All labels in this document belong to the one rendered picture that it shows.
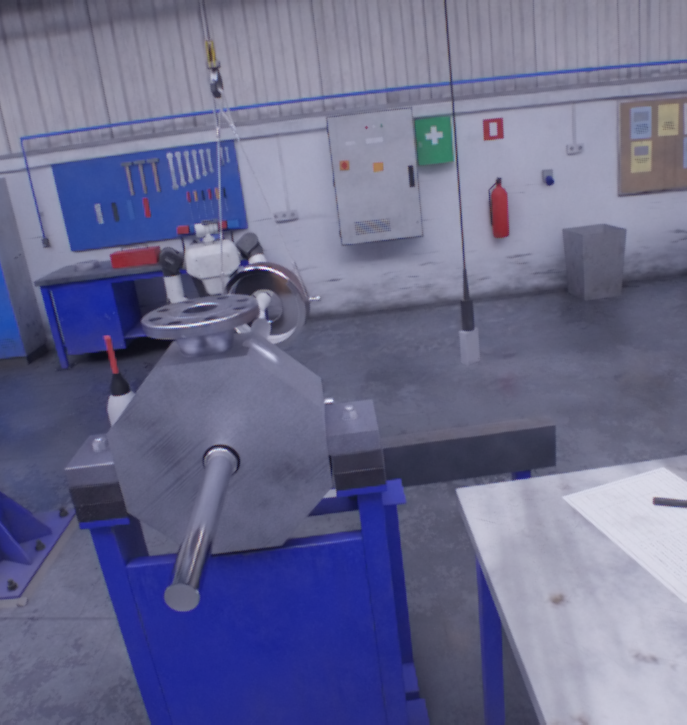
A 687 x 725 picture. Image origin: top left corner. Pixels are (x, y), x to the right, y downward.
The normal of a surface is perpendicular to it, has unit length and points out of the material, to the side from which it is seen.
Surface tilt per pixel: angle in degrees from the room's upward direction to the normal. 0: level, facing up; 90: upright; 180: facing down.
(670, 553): 0
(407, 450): 90
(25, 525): 90
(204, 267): 91
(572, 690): 0
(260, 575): 90
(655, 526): 0
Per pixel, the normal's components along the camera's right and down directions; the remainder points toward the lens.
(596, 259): 0.15, 0.36
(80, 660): -0.11, -0.94
